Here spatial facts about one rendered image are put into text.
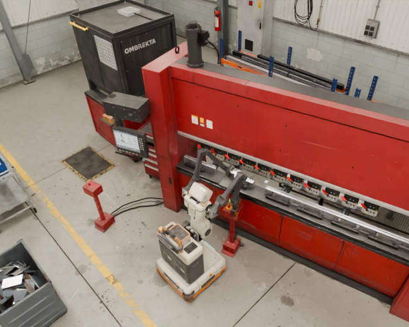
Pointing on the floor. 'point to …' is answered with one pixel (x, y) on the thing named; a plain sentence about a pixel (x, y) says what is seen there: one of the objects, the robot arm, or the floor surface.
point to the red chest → (151, 167)
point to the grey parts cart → (5, 193)
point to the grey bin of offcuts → (21, 290)
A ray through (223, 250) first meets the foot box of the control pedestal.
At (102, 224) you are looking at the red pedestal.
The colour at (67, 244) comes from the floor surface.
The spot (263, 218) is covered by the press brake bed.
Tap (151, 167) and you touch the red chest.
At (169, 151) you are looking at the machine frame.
